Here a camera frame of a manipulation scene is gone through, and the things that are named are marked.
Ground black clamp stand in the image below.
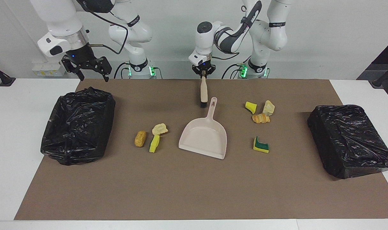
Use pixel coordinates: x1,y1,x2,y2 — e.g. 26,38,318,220
0,61,16,87
369,62,388,88

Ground notched yellow green sponge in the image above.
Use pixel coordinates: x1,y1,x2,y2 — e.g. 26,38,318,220
253,136,269,154

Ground pale crumbly bread piece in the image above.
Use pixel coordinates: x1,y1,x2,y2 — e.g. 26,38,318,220
152,123,169,136

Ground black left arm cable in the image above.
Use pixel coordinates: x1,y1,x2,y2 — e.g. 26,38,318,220
212,0,261,61

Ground yellow green sponge strip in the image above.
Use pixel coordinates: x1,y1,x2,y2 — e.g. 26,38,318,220
149,134,160,153

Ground beige hand brush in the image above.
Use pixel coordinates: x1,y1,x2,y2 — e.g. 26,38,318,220
199,71,209,108

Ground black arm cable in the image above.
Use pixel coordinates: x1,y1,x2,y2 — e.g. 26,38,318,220
212,0,261,61
74,0,130,55

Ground brown bread roll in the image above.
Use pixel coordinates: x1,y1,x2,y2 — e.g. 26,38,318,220
134,130,147,148

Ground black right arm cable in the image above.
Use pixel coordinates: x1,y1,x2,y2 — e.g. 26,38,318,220
74,0,130,55

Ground black bag lined bin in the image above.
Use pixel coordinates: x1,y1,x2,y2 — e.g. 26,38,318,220
40,87,116,166
307,104,388,180

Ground orange croissant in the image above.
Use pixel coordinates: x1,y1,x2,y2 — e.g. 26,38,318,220
252,114,271,124

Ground cream striped croissant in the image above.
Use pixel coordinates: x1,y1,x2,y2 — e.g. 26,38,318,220
262,100,275,117

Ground white wall socket box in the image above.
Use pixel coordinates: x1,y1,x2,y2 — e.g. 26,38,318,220
32,62,67,77

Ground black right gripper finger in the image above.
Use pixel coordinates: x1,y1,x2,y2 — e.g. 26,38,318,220
94,57,113,83
62,55,86,81

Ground black base cable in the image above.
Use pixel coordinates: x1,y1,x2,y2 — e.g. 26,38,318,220
114,62,131,79
222,56,253,79

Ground brown table mat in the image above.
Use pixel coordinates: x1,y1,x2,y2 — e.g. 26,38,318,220
14,79,388,221

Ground beige plastic dustpan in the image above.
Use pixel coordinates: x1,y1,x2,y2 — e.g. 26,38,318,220
178,97,228,160

